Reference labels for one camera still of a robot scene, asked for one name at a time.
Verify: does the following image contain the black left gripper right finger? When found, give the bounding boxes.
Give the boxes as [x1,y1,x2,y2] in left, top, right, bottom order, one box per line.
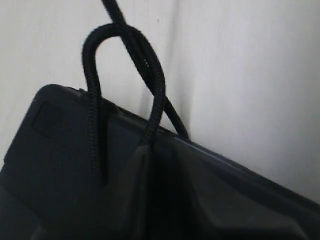
[173,144,310,240]

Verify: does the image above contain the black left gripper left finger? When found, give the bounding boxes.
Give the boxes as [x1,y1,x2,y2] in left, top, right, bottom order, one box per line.
[31,145,150,240]

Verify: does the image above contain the black plastic case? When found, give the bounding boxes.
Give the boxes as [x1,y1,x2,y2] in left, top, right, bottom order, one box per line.
[0,84,320,240]

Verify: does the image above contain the black cable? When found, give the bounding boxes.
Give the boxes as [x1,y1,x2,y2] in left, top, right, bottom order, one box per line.
[81,0,191,187]

